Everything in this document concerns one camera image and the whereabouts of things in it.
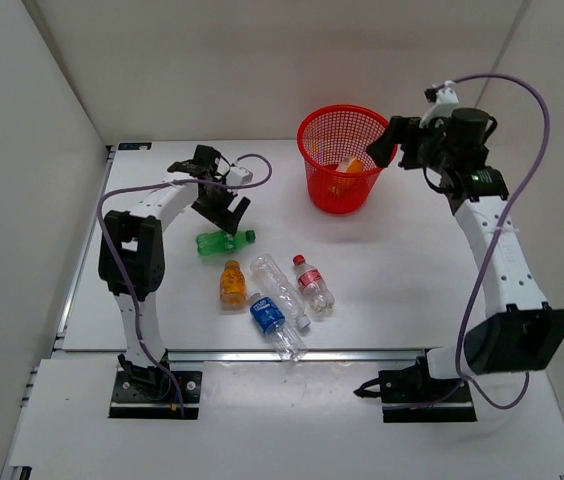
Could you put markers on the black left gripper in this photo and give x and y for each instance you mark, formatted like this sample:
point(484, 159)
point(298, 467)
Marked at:
point(227, 220)

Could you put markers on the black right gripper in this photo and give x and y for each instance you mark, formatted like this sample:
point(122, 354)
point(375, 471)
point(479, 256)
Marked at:
point(407, 133)

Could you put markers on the orange juice bottle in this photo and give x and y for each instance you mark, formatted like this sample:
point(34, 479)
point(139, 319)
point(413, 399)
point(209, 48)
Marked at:
point(343, 180)
point(233, 294)

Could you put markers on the green plastic soda bottle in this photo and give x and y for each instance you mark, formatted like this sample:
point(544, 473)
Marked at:
point(220, 242)

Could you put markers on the clear bottle red cap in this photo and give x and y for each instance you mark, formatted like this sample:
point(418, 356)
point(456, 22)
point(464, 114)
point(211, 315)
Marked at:
point(312, 286)

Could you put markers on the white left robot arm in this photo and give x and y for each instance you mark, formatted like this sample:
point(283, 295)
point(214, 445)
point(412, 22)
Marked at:
point(132, 259)

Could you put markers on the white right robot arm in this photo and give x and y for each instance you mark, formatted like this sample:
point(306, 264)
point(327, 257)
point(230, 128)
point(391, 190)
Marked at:
point(521, 332)

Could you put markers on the red mesh plastic bin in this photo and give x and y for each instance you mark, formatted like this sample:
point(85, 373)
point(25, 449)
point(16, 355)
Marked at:
point(332, 141)

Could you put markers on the large clear plastic bottle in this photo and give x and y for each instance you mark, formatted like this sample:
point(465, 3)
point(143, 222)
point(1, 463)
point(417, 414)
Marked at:
point(274, 282)

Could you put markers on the black label sticker, left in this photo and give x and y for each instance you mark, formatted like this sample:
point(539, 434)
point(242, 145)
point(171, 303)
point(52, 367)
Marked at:
point(134, 146)

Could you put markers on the clear bottle blue label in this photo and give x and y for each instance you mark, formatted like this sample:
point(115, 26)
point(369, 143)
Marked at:
point(274, 328)

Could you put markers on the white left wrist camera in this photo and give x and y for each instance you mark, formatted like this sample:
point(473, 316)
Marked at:
point(238, 176)

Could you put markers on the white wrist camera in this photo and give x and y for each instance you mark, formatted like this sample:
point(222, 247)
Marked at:
point(442, 99)
point(238, 176)

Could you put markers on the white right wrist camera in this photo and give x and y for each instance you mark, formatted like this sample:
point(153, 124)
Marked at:
point(442, 99)

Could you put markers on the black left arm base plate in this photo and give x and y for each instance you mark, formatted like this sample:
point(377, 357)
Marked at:
point(150, 394)

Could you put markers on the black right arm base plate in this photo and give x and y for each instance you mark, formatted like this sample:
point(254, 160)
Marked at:
point(410, 396)

